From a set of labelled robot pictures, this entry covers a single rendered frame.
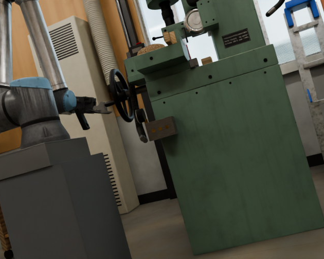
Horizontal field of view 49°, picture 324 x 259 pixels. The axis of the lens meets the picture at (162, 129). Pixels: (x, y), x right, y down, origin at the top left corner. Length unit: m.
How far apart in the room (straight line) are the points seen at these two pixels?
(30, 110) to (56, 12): 2.49
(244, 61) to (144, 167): 1.98
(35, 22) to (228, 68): 0.88
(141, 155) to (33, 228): 2.09
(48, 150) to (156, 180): 2.14
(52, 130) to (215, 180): 0.71
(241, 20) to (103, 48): 1.80
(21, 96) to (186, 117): 0.68
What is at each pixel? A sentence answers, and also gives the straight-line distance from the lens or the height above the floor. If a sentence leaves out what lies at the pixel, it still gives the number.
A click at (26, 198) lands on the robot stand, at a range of 1.37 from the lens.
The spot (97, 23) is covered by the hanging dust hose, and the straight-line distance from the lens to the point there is 3.37.
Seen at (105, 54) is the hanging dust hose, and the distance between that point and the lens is 3.28.
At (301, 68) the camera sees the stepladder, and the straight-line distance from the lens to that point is 2.43.
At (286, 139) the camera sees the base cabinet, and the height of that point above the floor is 0.40.
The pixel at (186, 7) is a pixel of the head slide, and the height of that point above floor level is 1.11.
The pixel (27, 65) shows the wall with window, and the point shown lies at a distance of 3.95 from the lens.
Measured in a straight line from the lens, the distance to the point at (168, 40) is 1.45.
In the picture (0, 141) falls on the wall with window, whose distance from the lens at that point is 4.17.
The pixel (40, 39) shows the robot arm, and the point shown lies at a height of 1.11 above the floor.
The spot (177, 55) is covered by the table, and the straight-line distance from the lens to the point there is 1.49.
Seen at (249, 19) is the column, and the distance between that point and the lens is 1.74.
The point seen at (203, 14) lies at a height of 1.01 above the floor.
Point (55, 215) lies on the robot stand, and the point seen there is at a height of 0.38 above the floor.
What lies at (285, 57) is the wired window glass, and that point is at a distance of 3.18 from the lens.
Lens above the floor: 0.53
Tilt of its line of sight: 2 degrees up
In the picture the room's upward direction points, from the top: 16 degrees counter-clockwise
